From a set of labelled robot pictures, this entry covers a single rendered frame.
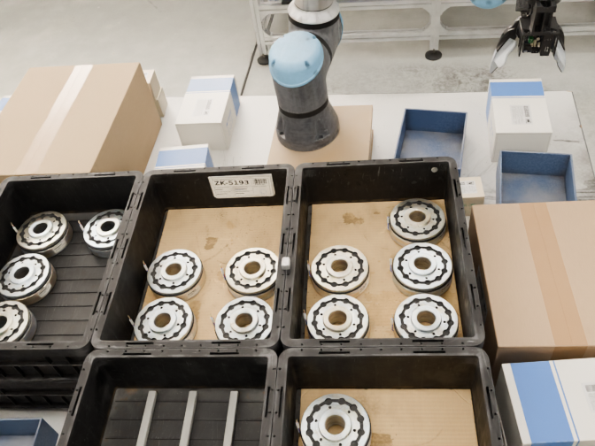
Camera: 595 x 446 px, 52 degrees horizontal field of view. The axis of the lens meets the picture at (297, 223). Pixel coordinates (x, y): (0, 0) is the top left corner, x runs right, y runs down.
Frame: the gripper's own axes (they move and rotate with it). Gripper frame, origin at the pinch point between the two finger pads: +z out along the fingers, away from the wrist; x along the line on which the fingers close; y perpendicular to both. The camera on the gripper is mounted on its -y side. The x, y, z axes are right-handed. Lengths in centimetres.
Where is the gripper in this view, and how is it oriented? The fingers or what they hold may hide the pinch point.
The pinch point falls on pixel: (525, 71)
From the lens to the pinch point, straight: 147.7
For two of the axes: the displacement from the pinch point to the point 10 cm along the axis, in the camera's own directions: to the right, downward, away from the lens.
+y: -1.3, 7.6, -6.4
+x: 9.8, 0.3, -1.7
